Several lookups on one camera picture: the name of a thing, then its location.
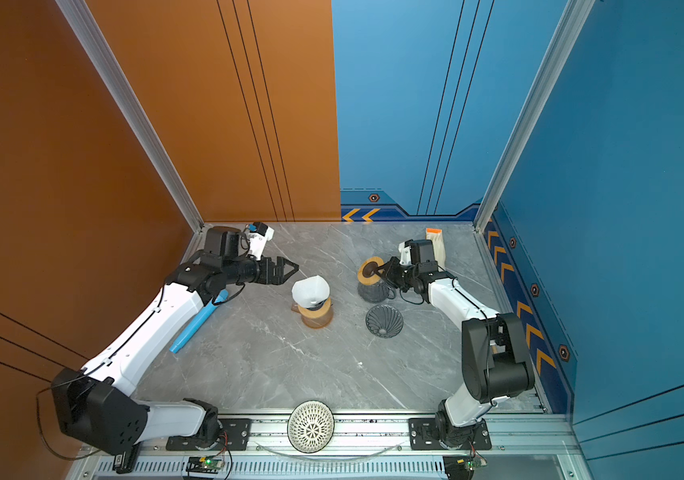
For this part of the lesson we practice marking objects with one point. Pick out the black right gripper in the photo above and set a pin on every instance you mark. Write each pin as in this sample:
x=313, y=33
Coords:
x=392, y=272

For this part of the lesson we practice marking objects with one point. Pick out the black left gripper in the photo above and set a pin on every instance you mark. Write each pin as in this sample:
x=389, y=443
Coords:
x=279, y=278

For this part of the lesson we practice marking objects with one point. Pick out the white paper coffee filter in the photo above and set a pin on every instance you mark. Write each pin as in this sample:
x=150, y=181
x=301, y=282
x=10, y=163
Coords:
x=311, y=293

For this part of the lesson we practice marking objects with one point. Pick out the grey glass mug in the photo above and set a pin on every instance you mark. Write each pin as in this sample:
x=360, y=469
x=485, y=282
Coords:
x=376, y=293

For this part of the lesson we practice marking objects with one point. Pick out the wooden dripper ring holder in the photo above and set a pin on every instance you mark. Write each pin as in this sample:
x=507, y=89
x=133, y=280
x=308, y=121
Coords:
x=320, y=311

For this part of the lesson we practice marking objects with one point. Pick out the grey glass dripper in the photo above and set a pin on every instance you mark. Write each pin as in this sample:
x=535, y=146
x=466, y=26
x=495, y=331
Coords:
x=384, y=321

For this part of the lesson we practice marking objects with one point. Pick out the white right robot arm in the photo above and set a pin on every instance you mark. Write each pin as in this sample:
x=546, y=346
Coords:
x=496, y=364

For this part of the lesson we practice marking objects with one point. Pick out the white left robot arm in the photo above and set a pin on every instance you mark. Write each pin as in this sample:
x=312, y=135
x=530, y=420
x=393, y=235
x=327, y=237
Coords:
x=95, y=404

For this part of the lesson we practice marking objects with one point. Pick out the cream coffee filter pack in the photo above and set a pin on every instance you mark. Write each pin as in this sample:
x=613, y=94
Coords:
x=436, y=236

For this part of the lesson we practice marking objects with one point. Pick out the white woven basket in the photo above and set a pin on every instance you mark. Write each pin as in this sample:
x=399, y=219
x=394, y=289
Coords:
x=311, y=427

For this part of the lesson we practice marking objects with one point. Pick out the right green circuit board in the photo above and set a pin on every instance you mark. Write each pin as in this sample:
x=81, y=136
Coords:
x=462, y=468

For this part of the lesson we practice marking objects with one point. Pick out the green circuit board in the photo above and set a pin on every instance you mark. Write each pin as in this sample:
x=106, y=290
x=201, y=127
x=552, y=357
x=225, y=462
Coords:
x=462, y=468
x=204, y=465

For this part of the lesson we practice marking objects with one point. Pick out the left green circuit board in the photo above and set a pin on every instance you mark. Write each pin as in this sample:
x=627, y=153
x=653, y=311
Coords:
x=204, y=465

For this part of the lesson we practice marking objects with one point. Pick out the black handheld device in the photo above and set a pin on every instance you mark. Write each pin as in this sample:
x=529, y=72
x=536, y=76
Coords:
x=125, y=462

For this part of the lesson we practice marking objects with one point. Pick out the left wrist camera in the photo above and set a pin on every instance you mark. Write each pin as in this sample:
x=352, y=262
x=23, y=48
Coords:
x=258, y=234

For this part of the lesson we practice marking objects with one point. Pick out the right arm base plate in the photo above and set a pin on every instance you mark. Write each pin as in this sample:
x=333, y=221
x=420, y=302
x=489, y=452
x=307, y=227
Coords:
x=429, y=434

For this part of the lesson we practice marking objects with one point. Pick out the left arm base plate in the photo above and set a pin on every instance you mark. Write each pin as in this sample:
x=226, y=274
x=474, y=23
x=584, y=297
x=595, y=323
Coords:
x=232, y=433

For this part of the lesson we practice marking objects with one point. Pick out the aluminium mounting rail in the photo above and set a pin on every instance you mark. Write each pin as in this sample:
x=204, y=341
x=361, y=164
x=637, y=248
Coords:
x=359, y=445

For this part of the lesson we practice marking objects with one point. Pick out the aluminium corner post right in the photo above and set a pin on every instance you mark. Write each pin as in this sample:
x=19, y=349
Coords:
x=566, y=34

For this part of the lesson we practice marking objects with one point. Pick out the aluminium corner post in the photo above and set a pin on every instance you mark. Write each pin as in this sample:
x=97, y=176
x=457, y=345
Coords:
x=84, y=25
x=566, y=34

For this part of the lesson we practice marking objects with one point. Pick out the aluminium corner post left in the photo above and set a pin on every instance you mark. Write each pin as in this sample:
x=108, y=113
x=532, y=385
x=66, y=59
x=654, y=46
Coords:
x=84, y=25

